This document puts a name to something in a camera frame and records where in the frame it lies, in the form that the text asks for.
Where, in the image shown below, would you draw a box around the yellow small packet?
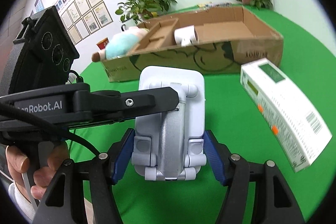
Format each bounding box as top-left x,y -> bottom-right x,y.
197,3 -> 212,9

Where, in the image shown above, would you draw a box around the person's left hand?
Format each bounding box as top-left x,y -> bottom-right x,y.
6,141 -> 70,200

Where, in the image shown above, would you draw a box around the red paper cup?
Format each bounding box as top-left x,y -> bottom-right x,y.
96,38 -> 109,50

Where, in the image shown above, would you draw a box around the framed certificates on wall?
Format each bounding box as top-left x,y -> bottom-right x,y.
56,0 -> 113,45

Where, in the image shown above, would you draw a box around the white handheld hair dryer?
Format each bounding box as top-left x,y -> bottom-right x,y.
174,25 -> 198,47

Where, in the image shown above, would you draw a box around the white enamel mug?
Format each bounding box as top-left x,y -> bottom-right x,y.
121,21 -> 137,31

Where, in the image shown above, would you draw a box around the left potted green plant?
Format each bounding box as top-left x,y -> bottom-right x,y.
115,0 -> 177,24

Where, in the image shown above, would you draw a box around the white folding phone stand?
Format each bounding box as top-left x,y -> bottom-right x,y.
131,66 -> 207,181

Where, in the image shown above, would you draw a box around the blue wall poster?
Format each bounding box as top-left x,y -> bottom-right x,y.
34,0 -> 45,12

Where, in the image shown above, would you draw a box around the pink pig plush toy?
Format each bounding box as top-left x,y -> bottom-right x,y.
91,26 -> 149,63

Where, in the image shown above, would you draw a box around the large cardboard tray box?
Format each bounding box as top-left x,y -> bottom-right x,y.
102,6 -> 284,82

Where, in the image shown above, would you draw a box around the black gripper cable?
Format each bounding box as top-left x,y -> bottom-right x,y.
0,102 -> 102,158

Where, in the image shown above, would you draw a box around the white green medicine box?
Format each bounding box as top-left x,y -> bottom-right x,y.
240,58 -> 332,172

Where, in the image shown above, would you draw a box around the long brown cardboard box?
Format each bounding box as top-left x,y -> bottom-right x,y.
126,18 -> 180,56

